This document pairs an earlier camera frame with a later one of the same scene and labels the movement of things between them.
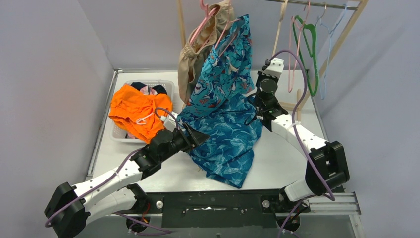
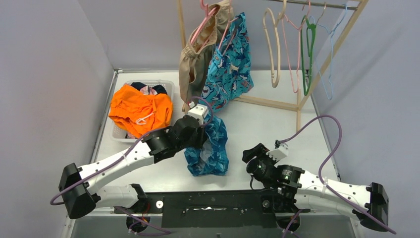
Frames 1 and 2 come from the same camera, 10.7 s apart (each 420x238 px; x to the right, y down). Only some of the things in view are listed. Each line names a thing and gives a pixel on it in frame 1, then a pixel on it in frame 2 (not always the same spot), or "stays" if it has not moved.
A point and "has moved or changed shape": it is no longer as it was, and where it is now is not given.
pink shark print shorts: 148,90 stays
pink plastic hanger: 203,22 stays
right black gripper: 262,76 to 260,151
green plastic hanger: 304,27 has moved or changed shape
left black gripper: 189,139 stays
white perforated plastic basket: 119,135 stays
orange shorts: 134,111 stays
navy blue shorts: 159,89 stays
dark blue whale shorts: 234,128 has moved or changed shape
